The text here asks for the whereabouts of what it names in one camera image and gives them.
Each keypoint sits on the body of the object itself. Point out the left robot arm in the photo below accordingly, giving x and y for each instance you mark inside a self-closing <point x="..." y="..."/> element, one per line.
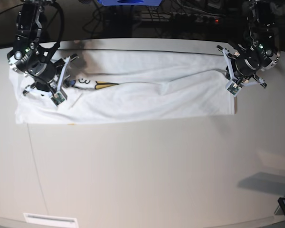
<point x="258" y="50"/>

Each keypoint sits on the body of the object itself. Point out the power strip with red light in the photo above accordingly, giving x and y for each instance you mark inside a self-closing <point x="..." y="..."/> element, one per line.
<point x="155" y="16"/>

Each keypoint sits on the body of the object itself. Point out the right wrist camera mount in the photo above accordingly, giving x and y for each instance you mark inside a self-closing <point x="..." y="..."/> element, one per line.
<point x="56" y="94"/>

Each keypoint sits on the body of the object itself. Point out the white paper label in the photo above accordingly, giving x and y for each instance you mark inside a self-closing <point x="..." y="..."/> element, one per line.
<point x="52" y="221"/>

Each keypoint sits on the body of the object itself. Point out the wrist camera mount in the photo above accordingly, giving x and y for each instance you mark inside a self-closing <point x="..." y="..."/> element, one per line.
<point x="56" y="94"/>
<point x="237" y="80"/>

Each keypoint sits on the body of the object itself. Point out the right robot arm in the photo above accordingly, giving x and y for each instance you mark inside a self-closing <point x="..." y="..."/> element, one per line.
<point x="30" y="25"/>

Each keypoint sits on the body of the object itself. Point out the white printed T-shirt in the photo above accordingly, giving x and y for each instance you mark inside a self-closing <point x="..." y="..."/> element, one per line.
<point x="111" y="86"/>

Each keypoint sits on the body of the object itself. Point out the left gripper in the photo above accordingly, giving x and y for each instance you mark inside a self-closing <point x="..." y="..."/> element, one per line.
<point x="253" y="61"/>

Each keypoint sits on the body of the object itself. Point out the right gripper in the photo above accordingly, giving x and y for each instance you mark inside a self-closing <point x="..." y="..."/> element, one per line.
<point x="44" y="74"/>

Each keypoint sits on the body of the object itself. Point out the blue robot base block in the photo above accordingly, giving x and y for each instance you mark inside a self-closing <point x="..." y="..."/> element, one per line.
<point x="130" y="2"/>

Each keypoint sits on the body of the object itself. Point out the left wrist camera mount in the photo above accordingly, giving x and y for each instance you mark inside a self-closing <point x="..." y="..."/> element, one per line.
<point x="237" y="80"/>

